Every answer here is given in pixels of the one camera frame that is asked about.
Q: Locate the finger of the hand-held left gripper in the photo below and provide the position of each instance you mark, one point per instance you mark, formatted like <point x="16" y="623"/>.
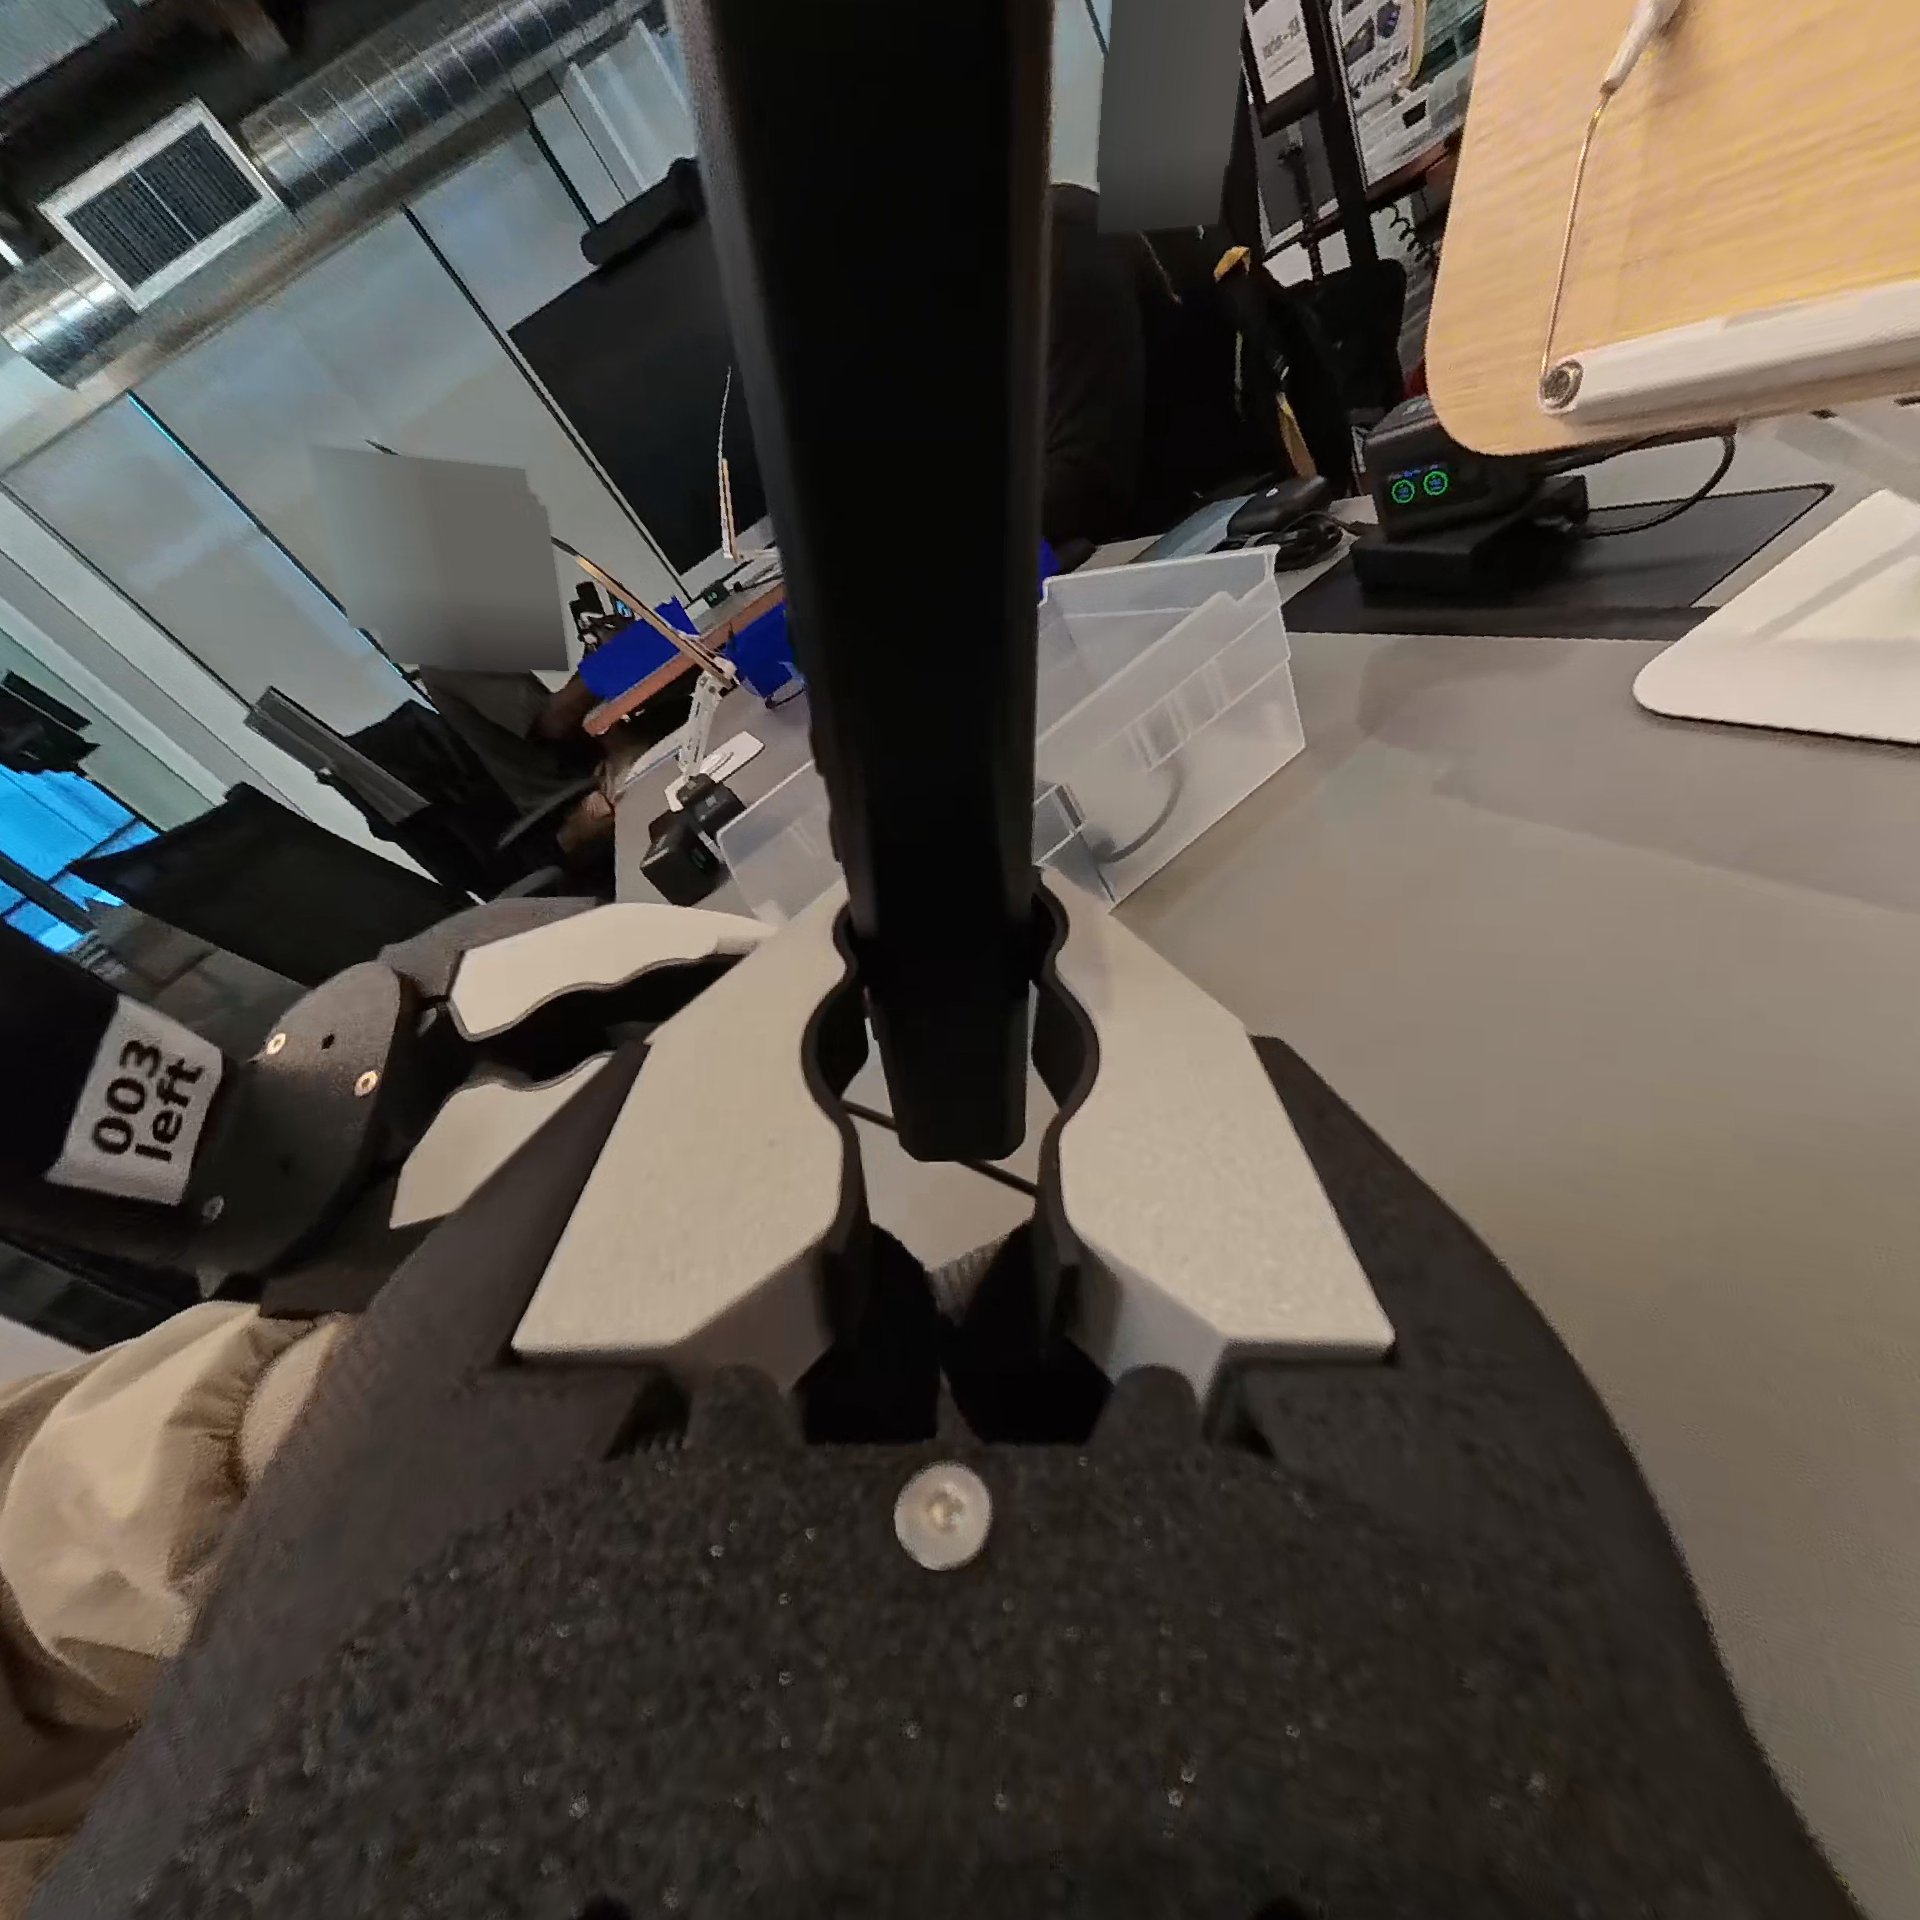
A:
<point x="600" y="945"/>
<point x="511" y="1131"/>

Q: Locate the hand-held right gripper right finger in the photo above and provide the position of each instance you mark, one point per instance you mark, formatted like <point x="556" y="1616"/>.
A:
<point x="1214" y="1184"/>

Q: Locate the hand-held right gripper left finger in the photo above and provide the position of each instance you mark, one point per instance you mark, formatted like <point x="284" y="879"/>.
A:
<point x="704" y="1184"/>

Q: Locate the clear plastic bin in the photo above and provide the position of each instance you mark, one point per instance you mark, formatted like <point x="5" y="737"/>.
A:
<point x="1184" y="661"/>

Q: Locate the black USB hub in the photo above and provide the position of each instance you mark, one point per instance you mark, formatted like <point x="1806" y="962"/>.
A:
<point x="902" y="451"/>

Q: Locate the person's left forearm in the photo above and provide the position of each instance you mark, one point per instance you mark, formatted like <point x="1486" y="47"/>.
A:
<point x="119" y="1470"/>

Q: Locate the black power adapter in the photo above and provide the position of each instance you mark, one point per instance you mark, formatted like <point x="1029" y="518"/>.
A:
<point x="691" y="849"/>

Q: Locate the black office chair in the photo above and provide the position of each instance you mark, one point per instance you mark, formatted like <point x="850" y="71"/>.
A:
<point x="271" y="870"/>

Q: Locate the wooden stand with white base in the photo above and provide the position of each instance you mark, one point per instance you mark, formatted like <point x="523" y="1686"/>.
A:
<point x="701" y="721"/>
<point x="1651" y="182"/>

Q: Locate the black computer monitor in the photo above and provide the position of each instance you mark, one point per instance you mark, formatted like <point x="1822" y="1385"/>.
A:
<point x="629" y="422"/>

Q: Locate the pale blue packet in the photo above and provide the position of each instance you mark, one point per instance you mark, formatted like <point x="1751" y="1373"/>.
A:
<point x="1195" y="534"/>

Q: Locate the black computer mouse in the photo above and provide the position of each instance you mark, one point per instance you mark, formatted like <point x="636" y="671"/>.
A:
<point x="1276" y="503"/>

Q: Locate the black charger with green display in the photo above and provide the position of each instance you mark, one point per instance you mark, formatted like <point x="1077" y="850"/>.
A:
<point x="1426" y="481"/>

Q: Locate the black desk mat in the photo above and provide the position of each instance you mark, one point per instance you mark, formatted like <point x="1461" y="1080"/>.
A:
<point x="1694" y="555"/>

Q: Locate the ceiling air vent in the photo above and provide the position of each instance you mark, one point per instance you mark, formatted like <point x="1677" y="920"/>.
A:
<point x="165" y="202"/>

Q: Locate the silver ceiling duct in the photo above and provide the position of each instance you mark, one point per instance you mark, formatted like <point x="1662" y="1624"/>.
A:
<point x="422" y="77"/>

